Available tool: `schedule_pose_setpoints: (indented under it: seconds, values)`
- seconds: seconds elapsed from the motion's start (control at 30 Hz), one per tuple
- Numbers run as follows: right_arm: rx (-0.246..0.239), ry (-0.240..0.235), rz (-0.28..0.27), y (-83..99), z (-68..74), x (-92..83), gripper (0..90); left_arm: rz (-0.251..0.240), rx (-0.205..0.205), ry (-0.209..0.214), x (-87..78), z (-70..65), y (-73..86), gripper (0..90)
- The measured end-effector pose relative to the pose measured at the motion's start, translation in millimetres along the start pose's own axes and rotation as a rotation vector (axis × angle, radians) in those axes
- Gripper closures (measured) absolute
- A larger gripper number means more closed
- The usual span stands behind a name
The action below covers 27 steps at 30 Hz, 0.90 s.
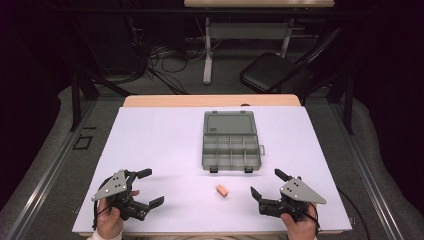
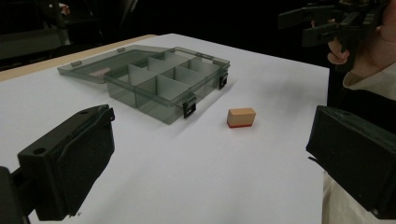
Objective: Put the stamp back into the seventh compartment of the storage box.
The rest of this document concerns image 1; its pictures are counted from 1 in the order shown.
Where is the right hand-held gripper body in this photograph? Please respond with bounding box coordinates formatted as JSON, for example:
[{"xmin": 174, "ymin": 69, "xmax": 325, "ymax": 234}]
[{"xmin": 258, "ymin": 176, "xmax": 328, "ymax": 222}]

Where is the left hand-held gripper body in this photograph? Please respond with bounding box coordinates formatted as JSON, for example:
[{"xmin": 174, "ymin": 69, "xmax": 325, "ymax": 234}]
[{"xmin": 91, "ymin": 169, "xmax": 150, "ymax": 222}]

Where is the small orange block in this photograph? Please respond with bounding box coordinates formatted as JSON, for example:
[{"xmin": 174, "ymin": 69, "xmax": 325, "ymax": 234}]
[{"xmin": 215, "ymin": 184, "xmax": 230, "ymax": 198}]

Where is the grey plastic compartment box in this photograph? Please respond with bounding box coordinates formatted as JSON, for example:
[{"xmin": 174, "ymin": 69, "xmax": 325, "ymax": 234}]
[{"xmin": 201, "ymin": 110, "xmax": 266, "ymax": 174}]

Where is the person's right hand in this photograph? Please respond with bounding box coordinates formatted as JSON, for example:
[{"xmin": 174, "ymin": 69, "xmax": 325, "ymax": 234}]
[{"xmin": 280, "ymin": 203, "xmax": 318, "ymax": 240}]

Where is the person's left hand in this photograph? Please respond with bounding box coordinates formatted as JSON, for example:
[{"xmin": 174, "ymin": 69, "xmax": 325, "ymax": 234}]
[{"xmin": 96, "ymin": 189, "xmax": 141, "ymax": 240}]

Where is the white table mat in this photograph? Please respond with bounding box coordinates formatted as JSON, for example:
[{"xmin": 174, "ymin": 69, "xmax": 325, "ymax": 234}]
[{"xmin": 71, "ymin": 105, "xmax": 353, "ymax": 234}]

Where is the black metal stand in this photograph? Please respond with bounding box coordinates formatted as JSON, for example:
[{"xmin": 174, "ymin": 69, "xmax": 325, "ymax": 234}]
[
  {"xmin": 68, "ymin": 63, "xmax": 136, "ymax": 132},
  {"xmin": 299, "ymin": 71, "xmax": 355, "ymax": 136}
]

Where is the wooden table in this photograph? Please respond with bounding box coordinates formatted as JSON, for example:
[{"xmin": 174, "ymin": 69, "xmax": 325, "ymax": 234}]
[{"xmin": 122, "ymin": 94, "xmax": 302, "ymax": 108}]

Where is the black folding chair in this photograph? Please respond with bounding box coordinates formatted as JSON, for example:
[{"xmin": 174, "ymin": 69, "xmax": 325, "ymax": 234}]
[{"xmin": 239, "ymin": 27, "xmax": 344, "ymax": 98}]

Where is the white-legged wooden desk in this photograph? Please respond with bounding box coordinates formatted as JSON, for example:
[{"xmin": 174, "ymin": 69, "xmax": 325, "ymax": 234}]
[{"xmin": 183, "ymin": 0, "xmax": 336, "ymax": 85}]

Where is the left hand-held gripper cable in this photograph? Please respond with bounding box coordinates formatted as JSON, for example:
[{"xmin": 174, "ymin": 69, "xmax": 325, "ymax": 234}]
[{"xmin": 92, "ymin": 199, "xmax": 112, "ymax": 232}]

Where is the hand-held gripper cable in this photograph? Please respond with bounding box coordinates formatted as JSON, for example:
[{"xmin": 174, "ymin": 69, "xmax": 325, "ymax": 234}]
[
  {"xmin": 335, "ymin": 187, "xmax": 372, "ymax": 240},
  {"xmin": 92, "ymin": 199, "xmax": 112, "ymax": 232}
]

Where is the right hand-held gripper cable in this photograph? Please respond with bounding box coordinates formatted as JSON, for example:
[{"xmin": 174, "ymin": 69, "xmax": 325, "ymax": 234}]
[{"xmin": 335, "ymin": 187, "xmax": 372, "ymax": 240}]

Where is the grey metal floor rail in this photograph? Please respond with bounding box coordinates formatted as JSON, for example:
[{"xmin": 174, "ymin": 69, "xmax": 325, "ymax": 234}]
[
  {"xmin": 4, "ymin": 99, "xmax": 99, "ymax": 240},
  {"xmin": 328, "ymin": 101, "xmax": 406, "ymax": 240}
]

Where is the bundle of black floor cables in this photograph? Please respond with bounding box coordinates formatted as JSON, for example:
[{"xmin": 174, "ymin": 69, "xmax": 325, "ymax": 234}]
[{"xmin": 128, "ymin": 19, "xmax": 209, "ymax": 95}]

